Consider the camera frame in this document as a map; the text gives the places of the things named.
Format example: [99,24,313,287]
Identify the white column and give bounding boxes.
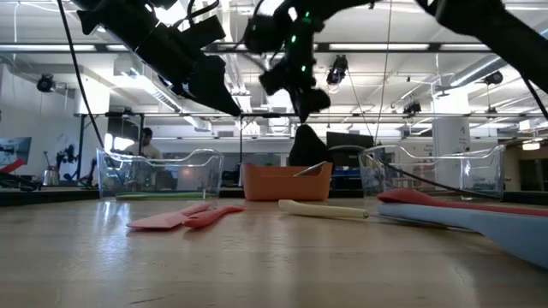
[431,90,472,172]

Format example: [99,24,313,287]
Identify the clear plastic bin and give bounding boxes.
[358,144,506,200]
[96,147,225,200]

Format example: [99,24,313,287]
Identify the blue wall screen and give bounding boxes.
[0,136,33,166]

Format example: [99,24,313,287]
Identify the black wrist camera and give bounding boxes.
[183,15,227,49]
[258,63,296,98]

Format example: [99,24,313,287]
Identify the black monitor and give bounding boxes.
[325,131,376,168]

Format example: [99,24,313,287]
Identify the cream-handled table knife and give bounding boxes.
[277,198,412,223]

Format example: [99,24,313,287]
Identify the red background object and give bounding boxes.
[0,158,26,175]

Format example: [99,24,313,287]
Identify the black ceiling light rail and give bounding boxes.
[0,41,548,55]

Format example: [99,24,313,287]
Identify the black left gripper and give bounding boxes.
[128,23,243,117]

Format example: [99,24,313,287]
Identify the blue-grey silicone spoon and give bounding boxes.
[376,202,548,270]

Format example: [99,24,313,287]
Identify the metal cup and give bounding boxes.
[41,165,60,186]

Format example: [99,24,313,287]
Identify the red silicone spatula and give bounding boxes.
[182,204,246,229]

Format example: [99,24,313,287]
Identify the pink silicone spatula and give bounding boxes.
[127,202,211,230]

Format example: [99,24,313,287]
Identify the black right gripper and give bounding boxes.
[280,8,333,124]

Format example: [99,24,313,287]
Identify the black overhead frame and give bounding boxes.
[74,111,548,121]

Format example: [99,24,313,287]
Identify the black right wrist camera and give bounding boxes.
[258,63,296,98]

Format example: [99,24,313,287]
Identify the orange plastic bin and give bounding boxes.
[241,161,334,202]

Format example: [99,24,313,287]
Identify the red slotted spoon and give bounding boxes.
[376,187,548,218]

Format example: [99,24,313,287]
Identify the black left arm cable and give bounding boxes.
[55,0,106,149]

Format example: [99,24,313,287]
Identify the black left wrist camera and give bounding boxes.
[183,15,227,49]

